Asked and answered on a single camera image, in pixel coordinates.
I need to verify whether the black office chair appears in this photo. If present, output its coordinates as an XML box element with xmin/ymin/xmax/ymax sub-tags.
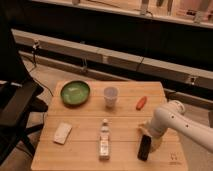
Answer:
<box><xmin>0</xmin><ymin>11</ymin><xmax>48</xmax><ymax>165</ymax></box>

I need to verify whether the clear plastic bottle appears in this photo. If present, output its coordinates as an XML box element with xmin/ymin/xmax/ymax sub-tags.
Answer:
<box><xmin>99</xmin><ymin>119</ymin><xmax>110</xmax><ymax>160</ymax></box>

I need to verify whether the green bowl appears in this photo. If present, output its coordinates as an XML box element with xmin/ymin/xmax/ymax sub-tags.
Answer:
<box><xmin>60</xmin><ymin>80</ymin><xmax>90</xmax><ymax>106</ymax></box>

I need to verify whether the black hanging cable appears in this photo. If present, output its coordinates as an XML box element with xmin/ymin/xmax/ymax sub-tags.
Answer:
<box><xmin>135</xmin><ymin>10</ymin><xmax>154</xmax><ymax>73</ymax></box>

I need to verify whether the white sponge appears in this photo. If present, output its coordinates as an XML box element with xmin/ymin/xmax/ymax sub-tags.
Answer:
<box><xmin>53</xmin><ymin>123</ymin><xmax>72</xmax><ymax>144</ymax></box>

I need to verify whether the orange carrot toy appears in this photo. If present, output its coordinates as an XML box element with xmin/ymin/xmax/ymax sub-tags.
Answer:
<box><xmin>136</xmin><ymin>96</ymin><xmax>147</xmax><ymax>110</ymax></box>

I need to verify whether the translucent plastic cup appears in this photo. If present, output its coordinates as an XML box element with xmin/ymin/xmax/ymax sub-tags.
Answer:
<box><xmin>104</xmin><ymin>87</ymin><xmax>118</xmax><ymax>108</ymax></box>

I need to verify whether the black eraser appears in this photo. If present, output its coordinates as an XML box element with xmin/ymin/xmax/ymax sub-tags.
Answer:
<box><xmin>137</xmin><ymin>135</ymin><xmax>151</xmax><ymax>161</ymax></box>

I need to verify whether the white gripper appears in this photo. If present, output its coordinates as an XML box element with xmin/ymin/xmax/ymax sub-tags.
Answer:
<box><xmin>138</xmin><ymin>121</ymin><xmax>168</xmax><ymax>152</ymax></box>

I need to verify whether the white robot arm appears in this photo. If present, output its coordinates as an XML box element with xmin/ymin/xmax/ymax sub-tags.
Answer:
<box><xmin>139</xmin><ymin>100</ymin><xmax>213</xmax><ymax>154</ymax></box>

